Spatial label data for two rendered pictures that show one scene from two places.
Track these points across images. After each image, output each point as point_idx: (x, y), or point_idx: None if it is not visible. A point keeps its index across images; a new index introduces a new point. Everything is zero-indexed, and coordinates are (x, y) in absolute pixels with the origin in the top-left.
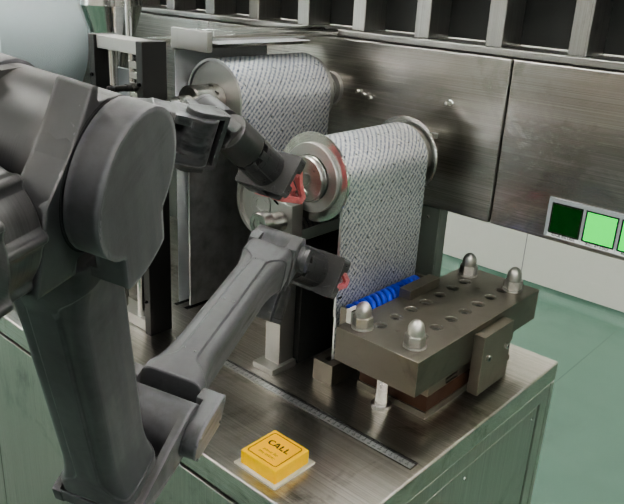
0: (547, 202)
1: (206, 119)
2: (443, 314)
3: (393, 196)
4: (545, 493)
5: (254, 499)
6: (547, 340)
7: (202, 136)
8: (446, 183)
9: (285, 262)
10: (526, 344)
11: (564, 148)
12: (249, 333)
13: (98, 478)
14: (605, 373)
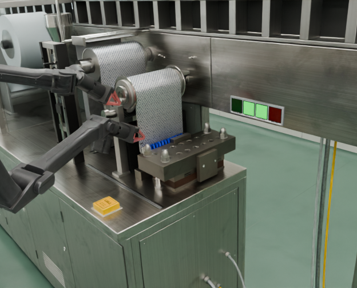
0: (230, 98)
1: (65, 75)
2: (185, 148)
3: (163, 100)
4: (290, 239)
5: (95, 221)
6: (310, 168)
7: (64, 82)
8: (195, 92)
9: (97, 128)
10: (298, 170)
11: (232, 74)
12: (116, 162)
13: None
14: (337, 183)
